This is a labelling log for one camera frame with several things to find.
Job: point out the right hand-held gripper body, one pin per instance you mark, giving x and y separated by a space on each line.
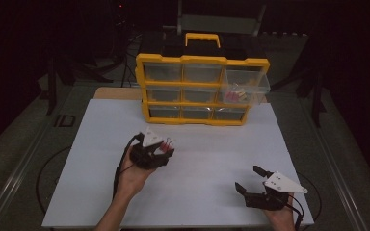
266 199

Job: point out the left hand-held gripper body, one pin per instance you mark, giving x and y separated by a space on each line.
146 157

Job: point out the pink binder clip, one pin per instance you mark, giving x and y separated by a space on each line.
230 96
165 146
236 97

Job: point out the pulled-out clear plastic drawer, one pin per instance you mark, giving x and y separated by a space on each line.
253 78

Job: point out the yellow black storage organizer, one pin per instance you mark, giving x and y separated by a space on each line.
202 59

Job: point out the person's right hand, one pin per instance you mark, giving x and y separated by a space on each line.
282 216

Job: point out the person's left hand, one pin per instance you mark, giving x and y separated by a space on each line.
131 179

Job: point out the white board table cover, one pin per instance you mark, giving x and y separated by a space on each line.
205 179

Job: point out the set of closed clear drawers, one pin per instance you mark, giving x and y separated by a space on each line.
163 72

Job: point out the black stand legs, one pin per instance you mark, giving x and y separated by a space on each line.
314 96

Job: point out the grey metal frame stand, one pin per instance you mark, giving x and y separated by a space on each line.
218 23

